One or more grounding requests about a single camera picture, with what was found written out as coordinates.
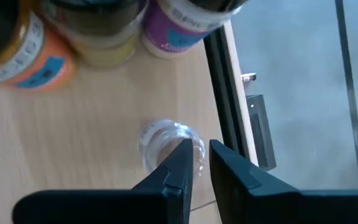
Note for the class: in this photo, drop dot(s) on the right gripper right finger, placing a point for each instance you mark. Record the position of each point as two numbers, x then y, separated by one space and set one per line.
275 202

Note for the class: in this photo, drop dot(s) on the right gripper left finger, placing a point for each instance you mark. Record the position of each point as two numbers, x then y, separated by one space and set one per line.
120 205

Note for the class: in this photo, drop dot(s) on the small clear spice jar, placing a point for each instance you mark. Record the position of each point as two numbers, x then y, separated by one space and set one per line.
160 140

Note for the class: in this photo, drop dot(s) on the black lid olive label jar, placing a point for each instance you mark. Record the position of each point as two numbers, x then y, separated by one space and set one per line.
104 37

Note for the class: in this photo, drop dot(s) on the orange spice jar black lid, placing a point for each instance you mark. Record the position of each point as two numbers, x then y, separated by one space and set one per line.
30 59

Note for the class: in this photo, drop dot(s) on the purple label jar black lid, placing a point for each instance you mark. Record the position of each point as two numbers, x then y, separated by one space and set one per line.
179 31

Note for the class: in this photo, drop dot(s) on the flat black box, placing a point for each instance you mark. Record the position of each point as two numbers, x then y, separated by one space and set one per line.
261 133

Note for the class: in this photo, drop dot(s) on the small silver metal piece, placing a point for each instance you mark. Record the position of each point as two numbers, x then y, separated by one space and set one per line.
248 76

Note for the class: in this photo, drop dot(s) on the black rig frame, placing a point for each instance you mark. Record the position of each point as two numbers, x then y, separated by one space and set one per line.
225 102

